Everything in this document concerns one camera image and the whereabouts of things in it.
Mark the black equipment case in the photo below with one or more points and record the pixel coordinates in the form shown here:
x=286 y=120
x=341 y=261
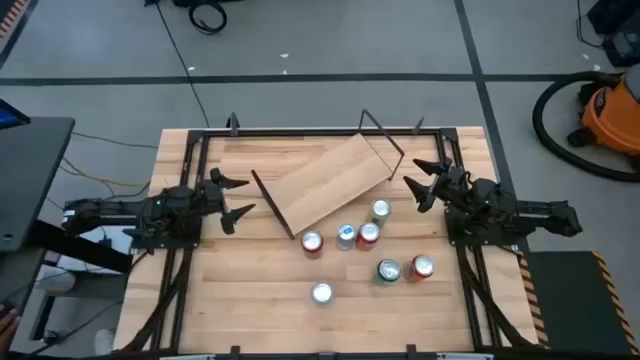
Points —
x=622 y=45

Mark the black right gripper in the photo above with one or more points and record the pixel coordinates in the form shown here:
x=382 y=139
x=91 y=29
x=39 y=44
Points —
x=452 y=185

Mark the hazard-striped black floor mat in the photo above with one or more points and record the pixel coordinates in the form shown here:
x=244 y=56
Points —
x=565 y=300
x=12 y=15

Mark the person's hand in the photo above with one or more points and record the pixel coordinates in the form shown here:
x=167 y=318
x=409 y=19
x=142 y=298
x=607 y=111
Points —
x=7 y=330

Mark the person's shoe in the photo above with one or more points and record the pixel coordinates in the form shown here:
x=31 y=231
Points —
x=105 y=342

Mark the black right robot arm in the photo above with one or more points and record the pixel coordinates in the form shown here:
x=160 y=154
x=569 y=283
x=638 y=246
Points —
x=540 y=212

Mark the orange shop vacuum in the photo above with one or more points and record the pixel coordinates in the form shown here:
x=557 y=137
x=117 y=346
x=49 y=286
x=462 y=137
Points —
x=537 y=117
x=610 y=115

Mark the white box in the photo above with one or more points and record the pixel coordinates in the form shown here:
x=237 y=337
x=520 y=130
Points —
x=90 y=234

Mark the blue and silver can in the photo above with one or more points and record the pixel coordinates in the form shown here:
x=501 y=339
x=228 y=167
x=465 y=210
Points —
x=346 y=236

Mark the green Sprite can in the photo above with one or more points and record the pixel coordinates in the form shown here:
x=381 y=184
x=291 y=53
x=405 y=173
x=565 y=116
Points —
x=388 y=271

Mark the red Fanta can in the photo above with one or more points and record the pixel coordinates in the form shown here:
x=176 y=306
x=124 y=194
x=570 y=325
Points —
x=368 y=236
x=421 y=268

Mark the red Coca-Cola can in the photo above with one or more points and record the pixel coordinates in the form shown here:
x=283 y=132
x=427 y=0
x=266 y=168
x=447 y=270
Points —
x=312 y=244

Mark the black desk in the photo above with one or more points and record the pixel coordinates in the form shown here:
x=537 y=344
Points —
x=30 y=175

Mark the laptop screen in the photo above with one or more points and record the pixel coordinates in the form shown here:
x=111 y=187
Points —
x=10 y=117

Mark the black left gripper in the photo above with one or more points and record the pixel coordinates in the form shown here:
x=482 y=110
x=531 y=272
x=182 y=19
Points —
x=212 y=199

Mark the tall light green can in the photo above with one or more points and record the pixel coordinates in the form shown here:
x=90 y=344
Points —
x=381 y=210

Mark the silver pink Spindrift can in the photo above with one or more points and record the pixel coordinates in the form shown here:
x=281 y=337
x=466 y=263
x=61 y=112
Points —
x=322 y=293

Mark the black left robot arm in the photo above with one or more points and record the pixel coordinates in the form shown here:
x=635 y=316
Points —
x=110 y=210

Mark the black table frame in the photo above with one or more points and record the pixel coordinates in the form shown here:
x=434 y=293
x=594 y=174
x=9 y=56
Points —
x=320 y=132

